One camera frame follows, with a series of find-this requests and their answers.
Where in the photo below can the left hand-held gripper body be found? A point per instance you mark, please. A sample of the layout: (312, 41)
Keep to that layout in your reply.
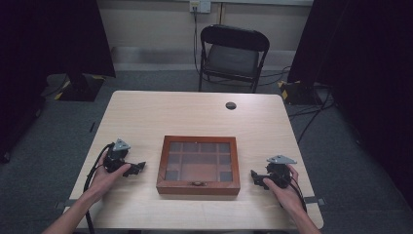
(116, 156)

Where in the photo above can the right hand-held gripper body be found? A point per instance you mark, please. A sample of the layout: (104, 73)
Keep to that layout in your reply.
(279, 170)

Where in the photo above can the wooden box with glass lid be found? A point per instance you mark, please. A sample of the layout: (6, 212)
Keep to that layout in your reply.
(198, 165)

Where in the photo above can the person's left hand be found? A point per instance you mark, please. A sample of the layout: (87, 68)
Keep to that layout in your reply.
(107, 177)

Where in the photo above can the person's right hand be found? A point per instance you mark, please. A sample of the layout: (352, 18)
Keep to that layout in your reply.
(285, 193)

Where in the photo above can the black and yellow stand base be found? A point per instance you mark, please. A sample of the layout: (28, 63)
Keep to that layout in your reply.
(297, 92)

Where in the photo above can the black curtain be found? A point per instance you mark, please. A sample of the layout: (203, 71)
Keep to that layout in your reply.
(360, 81)
(48, 65)

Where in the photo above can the black folding chair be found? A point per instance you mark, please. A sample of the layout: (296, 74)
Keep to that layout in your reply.
(233, 58)

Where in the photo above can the white wall socket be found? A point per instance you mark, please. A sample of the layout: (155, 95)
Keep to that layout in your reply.
(200, 6)

